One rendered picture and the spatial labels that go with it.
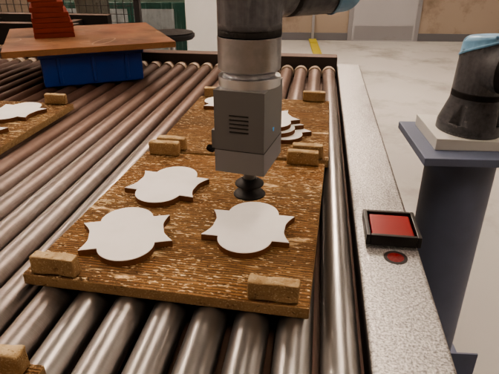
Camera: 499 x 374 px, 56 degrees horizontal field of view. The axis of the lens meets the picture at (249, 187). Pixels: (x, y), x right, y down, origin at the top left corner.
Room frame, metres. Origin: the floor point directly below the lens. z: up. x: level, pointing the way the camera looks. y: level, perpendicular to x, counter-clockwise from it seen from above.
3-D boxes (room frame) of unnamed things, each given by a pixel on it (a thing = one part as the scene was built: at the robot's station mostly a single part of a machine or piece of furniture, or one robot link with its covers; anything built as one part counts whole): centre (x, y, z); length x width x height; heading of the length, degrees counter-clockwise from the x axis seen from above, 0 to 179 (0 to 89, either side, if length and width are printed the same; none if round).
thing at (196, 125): (1.05, -0.01, 0.93); 0.41 x 0.35 x 0.02; 171
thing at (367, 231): (0.60, -0.21, 0.92); 0.08 x 0.08 x 0.02; 82
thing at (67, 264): (0.47, 0.24, 0.95); 0.06 x 0.02 x 0.03; 79
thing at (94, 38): (1.68, 0.56, 1.03); 0.50 x 0.50 x 0.02; 22
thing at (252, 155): (0.58, 0.01, 1.10); 0.10 x 0.09 x 0.16; 72
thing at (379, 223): (0.60, -0.21, 0.92); 0.06 x 0.06 x 0.01; 82
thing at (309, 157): (0.81, -0.10, 0.95); 0.06 x 0.02 x 0.03; 79
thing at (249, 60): (0.57, 0.00, 1.18); 0.08 x 0.08 x 0.05
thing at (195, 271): (0.64, 0.07, 0.93); 0.41 x 0.35 x 0.02; 169
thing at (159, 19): (7.21, 1.69, 0.38); 1.90 x 1.80 x 0.75; 86
